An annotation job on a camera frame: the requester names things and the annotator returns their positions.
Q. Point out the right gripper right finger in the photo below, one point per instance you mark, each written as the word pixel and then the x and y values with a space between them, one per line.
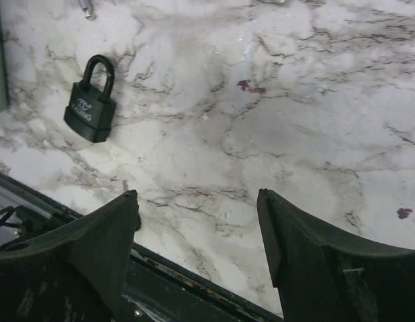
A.
pixel 324 273

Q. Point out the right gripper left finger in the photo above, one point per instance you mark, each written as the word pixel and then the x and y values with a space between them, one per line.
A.
pixel 75 272

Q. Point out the black padlock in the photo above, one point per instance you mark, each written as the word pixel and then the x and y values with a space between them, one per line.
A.
pixel 90 111

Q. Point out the green cable lock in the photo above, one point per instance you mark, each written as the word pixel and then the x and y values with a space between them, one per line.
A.
pixel 87 9

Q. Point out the black head key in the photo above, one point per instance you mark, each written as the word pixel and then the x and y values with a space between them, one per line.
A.
pixel 133 206

